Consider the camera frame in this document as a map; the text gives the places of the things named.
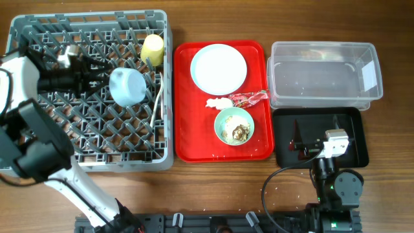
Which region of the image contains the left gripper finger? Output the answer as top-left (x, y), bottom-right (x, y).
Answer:
top-left (85, 78), bottom-right (109, 96)
top-left (83, 56), bottom-right (112, 72)

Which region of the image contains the cream plastic spoon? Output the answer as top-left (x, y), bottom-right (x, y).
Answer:
top-left (150, 83), bottom-right (164, 128)

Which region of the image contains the yellow plastic cup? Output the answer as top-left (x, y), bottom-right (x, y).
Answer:
top-left (140, 34), bottom-right (164, 67)

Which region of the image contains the cream plastic fork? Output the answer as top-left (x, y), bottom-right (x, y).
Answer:
top-left (158, 73), bottom-right (164, 120)

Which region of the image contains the light blue bowl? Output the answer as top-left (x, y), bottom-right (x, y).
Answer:
top-left (109, 67), bottom-right (147, 107)

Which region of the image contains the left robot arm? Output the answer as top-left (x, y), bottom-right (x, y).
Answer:
top-left (1, 45), bottom-right (146, 232)

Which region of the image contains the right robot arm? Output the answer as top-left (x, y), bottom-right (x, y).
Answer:
top-left (289, 121), bottom-right (364, 232)

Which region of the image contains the grey dishwasher rack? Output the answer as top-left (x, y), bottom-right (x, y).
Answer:
top-left (6, 10), bottom-right (173, 172)

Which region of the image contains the black plastic tray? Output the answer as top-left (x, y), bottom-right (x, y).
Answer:
top-left (272, 107), bottom-right (369, 168)

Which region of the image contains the clear plastic bin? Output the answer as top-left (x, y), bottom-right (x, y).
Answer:
top-left (267, 41), bottom-right (384, 111)

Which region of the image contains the green bowl with food scraps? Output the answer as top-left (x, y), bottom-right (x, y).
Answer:
top-left (213, 107), bottom-right (255, 146)

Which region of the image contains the red snack wrapper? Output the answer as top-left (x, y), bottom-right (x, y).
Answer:
top-left (228, 90), bottom-right (270, 108)

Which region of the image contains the crumpled white tissue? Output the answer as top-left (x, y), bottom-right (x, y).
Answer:
top-left (206, 98), bottom-right (234, 110)

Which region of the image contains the red plastic tray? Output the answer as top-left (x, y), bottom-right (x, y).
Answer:
top-left (173, 41), bottom-right (274, 162)

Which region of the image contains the light blue plate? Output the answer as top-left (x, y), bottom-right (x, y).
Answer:
top-left (190, 43), bottom-right (247, 96)

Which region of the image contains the right black cable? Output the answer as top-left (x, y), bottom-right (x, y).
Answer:
top-left (261, 147), bottom-right (324, 233)

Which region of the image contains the black cable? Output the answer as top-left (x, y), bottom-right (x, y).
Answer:
top-left (261, 147), bottom-right (324, 233)
top-left (0, 67), bottom-right (114, 233)

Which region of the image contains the left black cable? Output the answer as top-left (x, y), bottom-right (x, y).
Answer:
top-left (0, 67), bottom-right (114, 233)

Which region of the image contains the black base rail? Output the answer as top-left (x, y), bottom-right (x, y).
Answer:
top-left (74, 212), bottom-right (362, 233)

